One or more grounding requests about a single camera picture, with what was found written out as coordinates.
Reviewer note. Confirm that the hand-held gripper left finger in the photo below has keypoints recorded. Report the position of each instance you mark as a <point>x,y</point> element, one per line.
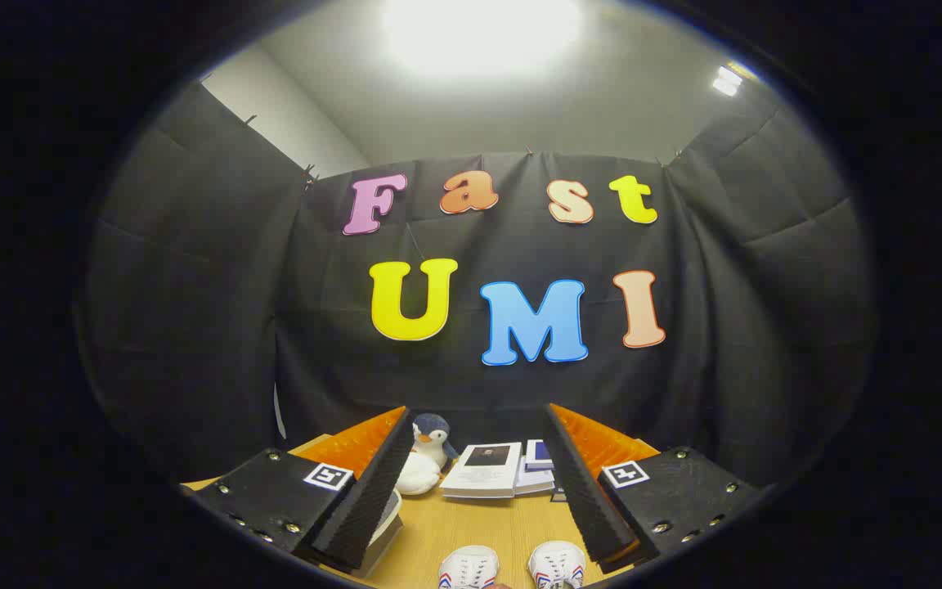
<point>373,499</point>

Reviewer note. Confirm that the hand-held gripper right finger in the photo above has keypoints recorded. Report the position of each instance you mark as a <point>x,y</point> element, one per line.
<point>585,499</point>

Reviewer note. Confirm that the grey fabric storage box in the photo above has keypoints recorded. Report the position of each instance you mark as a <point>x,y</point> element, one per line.
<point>388,515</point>

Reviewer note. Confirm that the white shoe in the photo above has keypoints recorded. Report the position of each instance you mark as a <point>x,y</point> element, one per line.
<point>557,564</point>
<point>468,567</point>

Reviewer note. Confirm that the plain white book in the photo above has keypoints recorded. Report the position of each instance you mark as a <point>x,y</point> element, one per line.
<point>536,481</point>

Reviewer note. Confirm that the book with blue picture cover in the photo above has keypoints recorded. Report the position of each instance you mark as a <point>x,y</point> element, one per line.
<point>538,452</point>

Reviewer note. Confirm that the penguin plush toy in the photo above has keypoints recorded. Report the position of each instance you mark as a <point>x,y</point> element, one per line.
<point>432,429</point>

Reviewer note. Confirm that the white book with portrait cover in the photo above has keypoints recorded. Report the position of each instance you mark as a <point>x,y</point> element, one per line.
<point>483,473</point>

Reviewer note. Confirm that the small ceiling light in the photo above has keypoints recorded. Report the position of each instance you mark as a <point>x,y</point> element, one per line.
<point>727,81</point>

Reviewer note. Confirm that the large ceiling light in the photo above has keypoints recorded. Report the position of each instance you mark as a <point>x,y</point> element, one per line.
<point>479,33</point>

